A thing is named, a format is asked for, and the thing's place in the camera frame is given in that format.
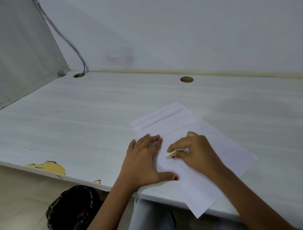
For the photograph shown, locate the grey desk divider panel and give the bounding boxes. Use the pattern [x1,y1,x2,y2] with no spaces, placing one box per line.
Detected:
[0,0,71,110]

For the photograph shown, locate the dark patterned cloth bag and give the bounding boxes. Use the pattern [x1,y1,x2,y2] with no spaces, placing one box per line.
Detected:
[46,185,105,230]

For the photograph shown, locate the grey cable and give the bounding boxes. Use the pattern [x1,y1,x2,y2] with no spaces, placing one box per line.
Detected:
[33,0,89,77]

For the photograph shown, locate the person's right forearm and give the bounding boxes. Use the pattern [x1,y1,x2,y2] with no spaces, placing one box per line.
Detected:
[213,166,297,230]

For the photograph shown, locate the white lined paper sheet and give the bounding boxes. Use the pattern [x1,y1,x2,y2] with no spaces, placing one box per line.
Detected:
[129,102,259,219]

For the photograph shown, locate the person's right hand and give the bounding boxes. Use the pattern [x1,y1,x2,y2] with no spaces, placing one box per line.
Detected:
[167,131,228,181]

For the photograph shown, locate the person's left forearm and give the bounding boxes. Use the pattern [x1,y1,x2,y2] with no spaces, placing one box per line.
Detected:
[87,182,140,230]

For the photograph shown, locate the person's left hand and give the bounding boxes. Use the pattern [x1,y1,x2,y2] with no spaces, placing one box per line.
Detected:
[118,134,180,191]

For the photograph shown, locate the light blue jeans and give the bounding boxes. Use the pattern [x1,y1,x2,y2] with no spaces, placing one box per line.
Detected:
[128,197,248,230]

